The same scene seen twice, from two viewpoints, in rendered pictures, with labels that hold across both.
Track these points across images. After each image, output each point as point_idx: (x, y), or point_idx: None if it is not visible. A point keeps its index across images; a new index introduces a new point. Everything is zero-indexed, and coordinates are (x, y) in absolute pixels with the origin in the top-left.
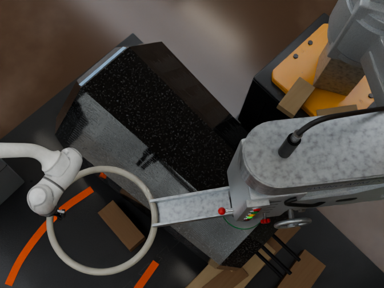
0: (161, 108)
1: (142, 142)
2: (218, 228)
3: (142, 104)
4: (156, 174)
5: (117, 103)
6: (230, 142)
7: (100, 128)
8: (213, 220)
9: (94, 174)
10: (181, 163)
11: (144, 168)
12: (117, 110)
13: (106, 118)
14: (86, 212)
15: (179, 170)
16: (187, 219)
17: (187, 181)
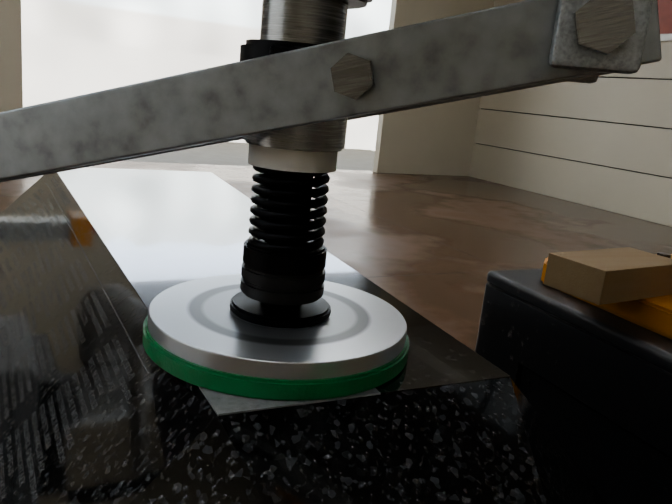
0: (193, 201)
1: (77, 209)
2: (92, 417)
3: (154, 191)
4: (44, 275)
5: (99, 182)
6: None
7: (18, 222)
8: (98, 380)
9: None
10: (140, 239)
11: (26, 274)
12: (87, 184)
13: (48, 196)
14: None
15: (119, 243)
16: None
17: (115, 257)
